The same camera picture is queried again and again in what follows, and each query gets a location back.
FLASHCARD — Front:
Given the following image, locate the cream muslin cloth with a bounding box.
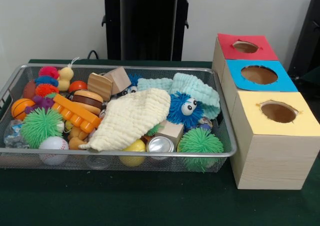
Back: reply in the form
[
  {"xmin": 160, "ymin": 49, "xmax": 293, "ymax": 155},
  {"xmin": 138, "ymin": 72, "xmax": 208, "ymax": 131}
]
[{"xmin": 80, "ymin": 88, "xmax": 172, "ymax": 152}]

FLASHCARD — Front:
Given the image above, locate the clear mesh bin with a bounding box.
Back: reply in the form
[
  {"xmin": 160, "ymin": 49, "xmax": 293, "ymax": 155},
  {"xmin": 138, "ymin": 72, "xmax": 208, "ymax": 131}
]
[{"xmin": 0, "ymin": 63, "xmax": 238, "ymax": 173}]

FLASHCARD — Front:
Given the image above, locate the wooden box with three holes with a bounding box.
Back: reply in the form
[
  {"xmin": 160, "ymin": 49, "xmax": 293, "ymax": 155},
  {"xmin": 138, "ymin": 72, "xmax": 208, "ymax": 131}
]
[{"xmin": 211, "ymin": 33, "xmax": 320, "ymax": 190}]

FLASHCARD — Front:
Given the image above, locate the mint green cloth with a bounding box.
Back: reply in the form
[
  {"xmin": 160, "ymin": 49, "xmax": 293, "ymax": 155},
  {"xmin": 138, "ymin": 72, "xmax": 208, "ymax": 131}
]
[{"xmin": 137, "ymin": 73, "xmax": 221, "ymax": 120}]

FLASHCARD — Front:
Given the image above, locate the blue fuzzy toy with eyes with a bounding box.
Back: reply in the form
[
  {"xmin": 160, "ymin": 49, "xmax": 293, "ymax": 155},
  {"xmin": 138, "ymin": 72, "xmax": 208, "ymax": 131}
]
[{"xmin": 166, "ymin": 92, "xmax": 205, "ymax": 129}]

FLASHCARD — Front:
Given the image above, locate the plain wooden cube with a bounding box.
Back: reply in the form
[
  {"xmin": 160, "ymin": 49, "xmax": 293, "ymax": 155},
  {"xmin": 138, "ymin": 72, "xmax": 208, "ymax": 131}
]
[{"xmin": 103, "ymin": 66, "xmax": 132, "ymax": 96}]

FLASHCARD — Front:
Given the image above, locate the green spiky ball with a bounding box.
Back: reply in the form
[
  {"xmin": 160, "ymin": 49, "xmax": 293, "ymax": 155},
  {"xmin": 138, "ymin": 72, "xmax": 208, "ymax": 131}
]
[
  {"xmin": 177, "ymin": 128, "xmax": 224, "ymax": 173},
  {"xmin": 20, "ymin": 107, "xmax": 65, "ymax": 149}
]

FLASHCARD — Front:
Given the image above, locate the silver can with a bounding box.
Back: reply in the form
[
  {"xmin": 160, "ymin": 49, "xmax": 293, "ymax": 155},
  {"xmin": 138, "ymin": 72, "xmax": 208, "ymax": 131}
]
[{"xmin": 146, "ymin": 135, "xmax": 176, "ymax": 160}]

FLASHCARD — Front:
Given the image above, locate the toy hamburger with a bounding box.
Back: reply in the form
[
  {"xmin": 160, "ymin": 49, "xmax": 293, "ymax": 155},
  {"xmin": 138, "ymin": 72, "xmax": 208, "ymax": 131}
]
[{"xmin": 71, "ymin": 89, "xmax": 104, "ymax": 117}]

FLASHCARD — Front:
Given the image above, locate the orange plastic comb toy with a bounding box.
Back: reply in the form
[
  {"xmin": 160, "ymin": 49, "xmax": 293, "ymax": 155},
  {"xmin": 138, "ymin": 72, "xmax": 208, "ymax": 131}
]
[{"xmin": 51, "ymin": 94, "xmax": 102, "ymax": 134}]

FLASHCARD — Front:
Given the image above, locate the dark green tablecloth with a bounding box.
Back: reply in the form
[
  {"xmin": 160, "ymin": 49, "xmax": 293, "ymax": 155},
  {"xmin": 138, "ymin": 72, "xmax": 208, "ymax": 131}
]
[{"xmin": 0, "ymin": 58, "xmax": 320, "ymax": 226}]

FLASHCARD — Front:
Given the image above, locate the white baseball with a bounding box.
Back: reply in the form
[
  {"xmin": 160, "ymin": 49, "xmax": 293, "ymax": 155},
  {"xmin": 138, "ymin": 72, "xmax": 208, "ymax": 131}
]
[{"xmin": 38, "ymin": 136, "xmax": 70, "ymax": 166}]

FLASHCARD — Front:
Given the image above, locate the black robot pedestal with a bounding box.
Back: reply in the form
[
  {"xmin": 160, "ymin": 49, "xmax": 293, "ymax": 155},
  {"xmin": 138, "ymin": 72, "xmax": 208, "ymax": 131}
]
[{"xmin": 96, "ymin": 0, "xmax": 201, "ymax": 62}]

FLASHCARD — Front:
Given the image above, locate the black cable loop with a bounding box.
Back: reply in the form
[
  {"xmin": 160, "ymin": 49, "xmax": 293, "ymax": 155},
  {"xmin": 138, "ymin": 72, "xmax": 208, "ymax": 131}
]
[{"xmin": 87, "ymin": 49, "xmax": 101, "ymax": 61}]

